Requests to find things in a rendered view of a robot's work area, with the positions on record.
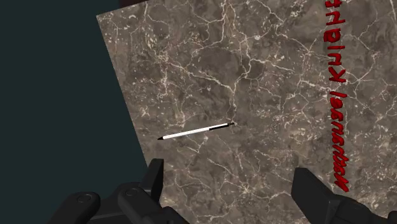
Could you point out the red raised lettering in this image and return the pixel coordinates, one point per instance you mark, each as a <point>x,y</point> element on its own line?
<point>337,93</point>

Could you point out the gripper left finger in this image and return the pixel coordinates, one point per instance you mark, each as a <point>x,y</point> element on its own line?
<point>141,198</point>

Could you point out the white and black pen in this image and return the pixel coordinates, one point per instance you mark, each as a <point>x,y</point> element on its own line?
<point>195,131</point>

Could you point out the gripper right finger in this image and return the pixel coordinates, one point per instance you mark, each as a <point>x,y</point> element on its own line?
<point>322,201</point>

